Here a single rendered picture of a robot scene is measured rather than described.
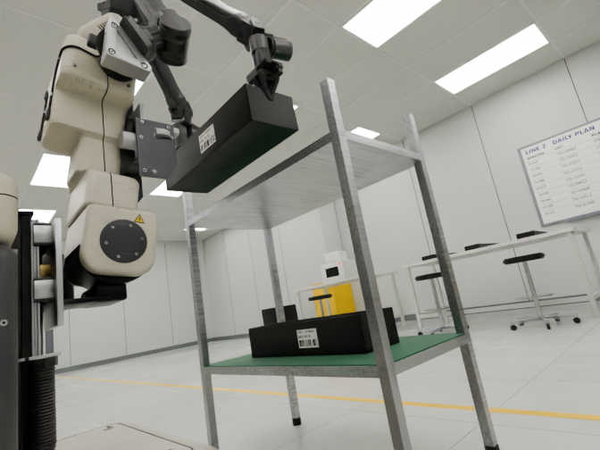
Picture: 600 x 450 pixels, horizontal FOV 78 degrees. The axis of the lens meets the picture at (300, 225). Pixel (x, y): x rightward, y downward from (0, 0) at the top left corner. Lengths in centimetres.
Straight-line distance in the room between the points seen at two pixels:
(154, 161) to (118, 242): 23
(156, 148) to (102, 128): 14
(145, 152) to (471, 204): 543
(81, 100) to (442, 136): 578
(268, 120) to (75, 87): 48
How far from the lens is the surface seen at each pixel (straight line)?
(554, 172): 578
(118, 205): 97
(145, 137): 105
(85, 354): 1036
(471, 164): 614
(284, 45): 124
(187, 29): 109
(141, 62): 102
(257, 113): 107
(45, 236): 98
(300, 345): 132
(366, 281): 92
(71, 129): 107
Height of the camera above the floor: 51
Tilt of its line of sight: 12 degrees up
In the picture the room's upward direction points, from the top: 10 degrees counter-clockwise
